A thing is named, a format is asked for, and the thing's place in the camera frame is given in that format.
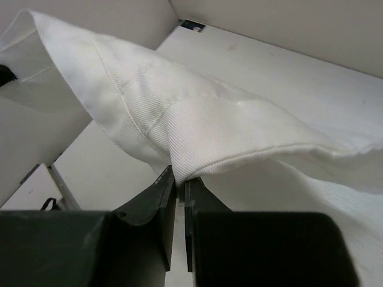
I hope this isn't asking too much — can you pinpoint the white pleated skirt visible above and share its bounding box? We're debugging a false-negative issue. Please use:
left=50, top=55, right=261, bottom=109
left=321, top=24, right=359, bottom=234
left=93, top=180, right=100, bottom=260
left=1, top=10, right=382, bottom=286

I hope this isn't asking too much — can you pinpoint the left corner label sticker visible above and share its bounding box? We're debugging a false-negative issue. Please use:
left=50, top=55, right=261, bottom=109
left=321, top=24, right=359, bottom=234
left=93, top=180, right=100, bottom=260
left=180, top=19, right=206, bottom=33

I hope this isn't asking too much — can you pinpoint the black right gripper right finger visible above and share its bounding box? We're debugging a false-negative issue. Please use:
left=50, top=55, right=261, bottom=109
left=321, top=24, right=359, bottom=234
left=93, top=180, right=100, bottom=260
left=184, top=178, right=359, bottom=286

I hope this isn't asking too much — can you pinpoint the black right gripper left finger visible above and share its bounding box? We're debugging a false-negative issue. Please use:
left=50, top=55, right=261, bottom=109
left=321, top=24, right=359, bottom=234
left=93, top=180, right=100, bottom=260
left=1, top=167, right=175, bottom=286

